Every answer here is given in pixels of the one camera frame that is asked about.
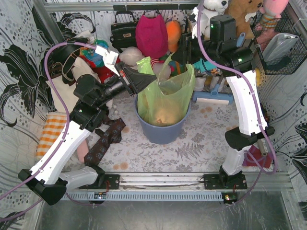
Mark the pink white pig plush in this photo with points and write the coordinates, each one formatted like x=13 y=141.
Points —
x=160 y=70

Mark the white dog plush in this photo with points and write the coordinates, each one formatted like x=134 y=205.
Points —
x=211 y=8

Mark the pink sponge roll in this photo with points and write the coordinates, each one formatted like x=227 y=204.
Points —
x=82 y=151

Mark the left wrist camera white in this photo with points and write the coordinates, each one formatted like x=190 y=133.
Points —
x=109 y=58

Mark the blue lint roller mop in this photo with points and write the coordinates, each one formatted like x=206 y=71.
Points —
x=213 y=96

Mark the black wire basket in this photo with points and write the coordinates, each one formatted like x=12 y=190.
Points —
x=290 y=62

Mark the black leather handbag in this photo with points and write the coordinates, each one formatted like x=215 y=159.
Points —
x=123 y=34

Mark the red cloth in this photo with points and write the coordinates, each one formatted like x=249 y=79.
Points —
x=102 y=71

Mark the orange plush toy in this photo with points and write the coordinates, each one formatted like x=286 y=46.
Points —
x=174 y=33

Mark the orange checked towel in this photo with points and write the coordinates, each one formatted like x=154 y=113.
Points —
x=53 y=127

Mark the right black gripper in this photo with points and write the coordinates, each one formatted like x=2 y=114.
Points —
x=188 y=45

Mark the magenta felt hat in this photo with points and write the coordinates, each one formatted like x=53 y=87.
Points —
x=151 y=36

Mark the white sneakers pair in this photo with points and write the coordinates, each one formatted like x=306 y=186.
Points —
x=205 y=82

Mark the cream canvas tote bag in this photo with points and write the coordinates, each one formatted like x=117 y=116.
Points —
x=80 y=67

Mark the brown teddy bear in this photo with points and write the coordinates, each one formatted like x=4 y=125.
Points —
x=242 y=11

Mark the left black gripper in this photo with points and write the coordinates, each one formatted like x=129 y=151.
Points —
x=129 y=84

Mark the green plastic trash bag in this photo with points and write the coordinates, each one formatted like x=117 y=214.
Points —
x=165 y=102

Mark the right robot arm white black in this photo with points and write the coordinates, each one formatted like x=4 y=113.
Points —
x=215 y=40

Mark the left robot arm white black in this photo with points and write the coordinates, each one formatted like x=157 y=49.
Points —
x=46 y=178

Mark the dark floral necktie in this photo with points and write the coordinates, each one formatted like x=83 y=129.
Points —
x=111 y=136

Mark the pink plush toy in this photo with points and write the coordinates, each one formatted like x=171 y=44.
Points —
x=271 y=13

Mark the white sheep plush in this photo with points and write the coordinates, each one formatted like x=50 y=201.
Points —
x=130 y=56

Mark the silver foil pouch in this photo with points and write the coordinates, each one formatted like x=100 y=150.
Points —
x=279 y=46

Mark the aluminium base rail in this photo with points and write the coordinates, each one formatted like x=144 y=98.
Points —
x=135 y=186

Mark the colourful printed cloth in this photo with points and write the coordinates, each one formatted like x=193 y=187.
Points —
x=93 y=59

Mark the blue trash bin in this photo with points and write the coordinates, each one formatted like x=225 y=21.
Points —
x=161 y=134

